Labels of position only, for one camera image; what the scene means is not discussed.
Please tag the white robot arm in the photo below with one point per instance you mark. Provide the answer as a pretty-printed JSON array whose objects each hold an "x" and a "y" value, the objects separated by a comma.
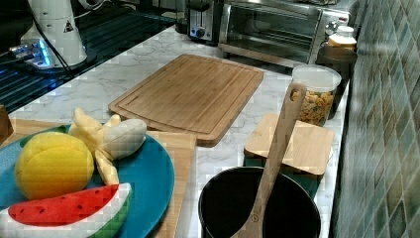
[{"x": 53, "y": 41}]

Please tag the large bamboo cutting board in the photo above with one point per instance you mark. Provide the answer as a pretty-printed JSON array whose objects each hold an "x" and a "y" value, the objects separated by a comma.
[{"x": 191, "y": 94}]

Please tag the wooden serving tray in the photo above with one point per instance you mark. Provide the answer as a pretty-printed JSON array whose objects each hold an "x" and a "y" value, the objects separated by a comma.
[{"x": 181, "y": 149}]

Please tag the blue round plate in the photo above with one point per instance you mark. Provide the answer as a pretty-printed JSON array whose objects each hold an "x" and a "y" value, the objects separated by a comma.
[{"x": 149, "y": 171}]

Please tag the plush peeled banana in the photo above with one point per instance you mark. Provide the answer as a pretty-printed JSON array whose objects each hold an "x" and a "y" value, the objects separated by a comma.
[{"x": 109, "y": 142}]

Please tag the black slot toaster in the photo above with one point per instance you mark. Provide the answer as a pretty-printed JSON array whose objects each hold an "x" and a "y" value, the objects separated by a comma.
[{"x": 199, "y": 20}]

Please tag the teal box with bamboo lid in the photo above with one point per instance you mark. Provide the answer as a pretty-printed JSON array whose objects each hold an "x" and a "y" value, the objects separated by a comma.
[{"x": 307, "y": 154}]

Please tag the wooden spatula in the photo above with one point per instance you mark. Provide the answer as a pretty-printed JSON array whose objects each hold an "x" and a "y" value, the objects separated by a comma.
[{"x": 294, "y": 96}]

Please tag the clear jar of snacks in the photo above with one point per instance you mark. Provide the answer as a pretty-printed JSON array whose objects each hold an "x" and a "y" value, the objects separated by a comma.
[{"x": 321, "y": 83}]

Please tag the stainless steel toaster oven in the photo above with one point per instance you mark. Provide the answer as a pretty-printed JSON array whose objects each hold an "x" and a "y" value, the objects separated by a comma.
[{"x": 276, "y": 31}]

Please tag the black utensil pot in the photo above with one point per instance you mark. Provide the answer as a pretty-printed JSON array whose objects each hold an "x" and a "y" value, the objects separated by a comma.
[{"x": 227, "y": 199}]

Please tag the dark empty glass jar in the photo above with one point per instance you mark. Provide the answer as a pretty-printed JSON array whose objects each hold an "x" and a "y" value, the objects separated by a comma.
[{"x": 343, "y": 62}]

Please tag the plush watermelon slice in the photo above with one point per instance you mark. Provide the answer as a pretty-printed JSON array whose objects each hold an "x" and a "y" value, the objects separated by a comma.
[{"x": 97, "y": 212}]

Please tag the white lidded spice jar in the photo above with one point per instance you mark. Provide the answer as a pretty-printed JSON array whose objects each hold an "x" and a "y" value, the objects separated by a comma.
[{"x": 343, "y": 38}]

